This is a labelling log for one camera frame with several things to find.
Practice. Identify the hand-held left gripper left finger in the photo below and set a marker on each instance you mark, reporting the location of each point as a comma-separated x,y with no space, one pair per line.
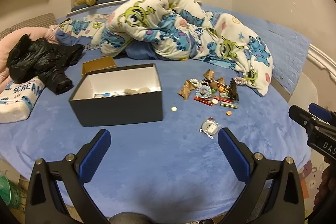
94,155

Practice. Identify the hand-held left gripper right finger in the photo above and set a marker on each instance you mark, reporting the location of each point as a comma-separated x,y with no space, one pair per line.
235,155

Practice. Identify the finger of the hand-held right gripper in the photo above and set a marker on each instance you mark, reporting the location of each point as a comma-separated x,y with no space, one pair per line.
302,116
319,110

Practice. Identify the dark grey storage box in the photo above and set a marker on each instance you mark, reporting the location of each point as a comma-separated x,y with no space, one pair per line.
118,111

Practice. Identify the person's right hand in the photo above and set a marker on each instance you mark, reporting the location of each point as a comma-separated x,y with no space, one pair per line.
326,184

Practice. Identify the cartoon printed sheet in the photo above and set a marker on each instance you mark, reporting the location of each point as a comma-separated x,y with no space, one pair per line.
311,179

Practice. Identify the green and red bar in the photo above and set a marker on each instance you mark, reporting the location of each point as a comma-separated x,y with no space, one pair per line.
228,104

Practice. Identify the red flat packet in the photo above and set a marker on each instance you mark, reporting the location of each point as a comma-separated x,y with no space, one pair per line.
203,101

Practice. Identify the blue bed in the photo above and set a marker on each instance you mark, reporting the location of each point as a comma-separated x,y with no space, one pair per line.
170,161

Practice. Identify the black hair comb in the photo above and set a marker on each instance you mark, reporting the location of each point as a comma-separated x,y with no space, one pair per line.
232,90

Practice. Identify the pink lace scrunchie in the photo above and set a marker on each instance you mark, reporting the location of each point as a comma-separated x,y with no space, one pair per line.
241,80

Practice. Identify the blue lace scrunchie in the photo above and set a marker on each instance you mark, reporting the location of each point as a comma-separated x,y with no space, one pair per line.
203,91

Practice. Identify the small brown figure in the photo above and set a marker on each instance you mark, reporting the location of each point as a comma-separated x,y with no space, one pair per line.
214,85

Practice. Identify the brown crumpled wrapper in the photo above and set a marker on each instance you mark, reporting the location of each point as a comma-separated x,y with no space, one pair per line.
185,90
208,74
221,80

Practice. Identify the grey plush item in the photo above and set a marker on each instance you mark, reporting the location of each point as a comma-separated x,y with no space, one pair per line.
136,90

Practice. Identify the white lace scrunchie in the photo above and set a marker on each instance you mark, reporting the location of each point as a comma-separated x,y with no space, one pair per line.
193,81

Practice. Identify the white printed pillow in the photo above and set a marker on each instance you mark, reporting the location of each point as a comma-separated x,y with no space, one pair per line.
15,106

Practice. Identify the brown cardboard box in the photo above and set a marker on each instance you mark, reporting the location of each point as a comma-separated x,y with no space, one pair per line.
99,62

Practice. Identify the black puffer jacket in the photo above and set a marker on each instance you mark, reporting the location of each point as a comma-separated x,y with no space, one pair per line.
39,58

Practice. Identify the blue pillow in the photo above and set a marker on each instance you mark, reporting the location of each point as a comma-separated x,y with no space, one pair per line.
141,52

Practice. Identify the blue cloth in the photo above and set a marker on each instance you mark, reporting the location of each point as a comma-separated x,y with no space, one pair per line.
69,39

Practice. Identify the cartoon printed blanket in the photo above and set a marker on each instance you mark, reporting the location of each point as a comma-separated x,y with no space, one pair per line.
147,29

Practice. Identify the pink cloth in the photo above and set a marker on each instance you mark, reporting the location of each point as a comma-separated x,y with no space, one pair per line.
10,43

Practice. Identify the grey checked cushion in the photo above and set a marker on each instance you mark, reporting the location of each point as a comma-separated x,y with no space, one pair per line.
26,22

